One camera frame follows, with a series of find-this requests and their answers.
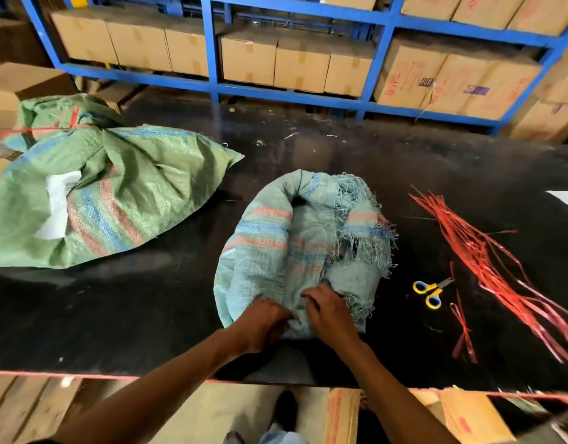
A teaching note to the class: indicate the person's left hand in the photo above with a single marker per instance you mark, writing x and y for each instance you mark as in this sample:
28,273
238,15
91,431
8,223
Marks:
260,325

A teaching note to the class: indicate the person's right hand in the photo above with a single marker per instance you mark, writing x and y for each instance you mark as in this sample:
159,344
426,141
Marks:
332,319

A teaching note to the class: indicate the blue woven sack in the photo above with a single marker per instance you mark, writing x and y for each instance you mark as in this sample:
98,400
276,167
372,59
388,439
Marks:
265,254

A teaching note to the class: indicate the green woven sack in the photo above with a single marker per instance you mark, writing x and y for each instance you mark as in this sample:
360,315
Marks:
149,180

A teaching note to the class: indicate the white paper label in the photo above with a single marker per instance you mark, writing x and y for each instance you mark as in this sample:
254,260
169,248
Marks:
57,208

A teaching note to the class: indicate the person's left forearm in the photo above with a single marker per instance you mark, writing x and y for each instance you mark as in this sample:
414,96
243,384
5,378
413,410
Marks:
149,397

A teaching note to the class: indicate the person's right forearm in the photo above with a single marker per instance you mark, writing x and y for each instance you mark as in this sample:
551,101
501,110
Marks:
395,402

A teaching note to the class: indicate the person's dark shoe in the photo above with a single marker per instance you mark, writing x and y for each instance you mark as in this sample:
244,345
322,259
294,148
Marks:
285,411

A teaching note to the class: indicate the person's blue trouser leg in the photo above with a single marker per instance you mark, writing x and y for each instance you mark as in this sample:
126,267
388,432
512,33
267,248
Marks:
279,436

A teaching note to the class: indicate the open brown waste box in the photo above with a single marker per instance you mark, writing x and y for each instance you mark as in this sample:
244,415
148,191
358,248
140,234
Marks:
341,416

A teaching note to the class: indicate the flattened red printed carton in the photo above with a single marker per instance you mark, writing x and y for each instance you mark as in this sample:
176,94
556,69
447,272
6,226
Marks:
473,416

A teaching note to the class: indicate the rows of red printed boxes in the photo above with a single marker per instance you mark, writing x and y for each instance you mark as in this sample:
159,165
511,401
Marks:
409,78

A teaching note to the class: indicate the wooden slat pallet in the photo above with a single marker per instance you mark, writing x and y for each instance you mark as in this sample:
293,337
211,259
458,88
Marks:
20,406

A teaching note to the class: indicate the white paper sheet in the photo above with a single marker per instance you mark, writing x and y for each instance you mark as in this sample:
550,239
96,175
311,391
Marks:
566,199

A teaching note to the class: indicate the blue metal shelf rack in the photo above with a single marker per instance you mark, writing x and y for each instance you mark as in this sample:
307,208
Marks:
210,46

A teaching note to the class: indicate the tall stack of printed cartons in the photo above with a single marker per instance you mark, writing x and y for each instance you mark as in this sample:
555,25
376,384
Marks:
547,120

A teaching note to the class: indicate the pile of brown cardboard boxes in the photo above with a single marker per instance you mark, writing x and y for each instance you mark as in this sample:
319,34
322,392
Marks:
15,83

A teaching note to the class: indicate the yellow vertical post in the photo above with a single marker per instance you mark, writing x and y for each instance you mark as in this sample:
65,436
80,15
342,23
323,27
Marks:
78,0

